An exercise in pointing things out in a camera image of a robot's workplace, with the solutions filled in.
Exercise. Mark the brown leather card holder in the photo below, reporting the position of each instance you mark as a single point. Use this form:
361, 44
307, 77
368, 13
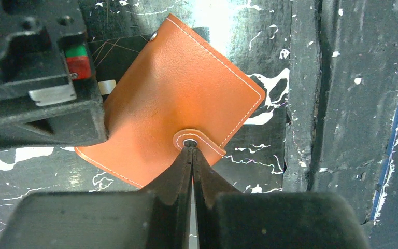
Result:
178, 88

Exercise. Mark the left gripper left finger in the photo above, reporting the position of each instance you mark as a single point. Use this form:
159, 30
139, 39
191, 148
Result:
156, 216

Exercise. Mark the black VIP card on mat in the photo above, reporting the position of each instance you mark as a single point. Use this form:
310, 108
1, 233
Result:
113, 57

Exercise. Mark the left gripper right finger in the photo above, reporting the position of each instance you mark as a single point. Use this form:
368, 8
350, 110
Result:
228, 218

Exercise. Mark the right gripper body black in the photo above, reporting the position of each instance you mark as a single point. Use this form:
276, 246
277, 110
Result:
49, 95

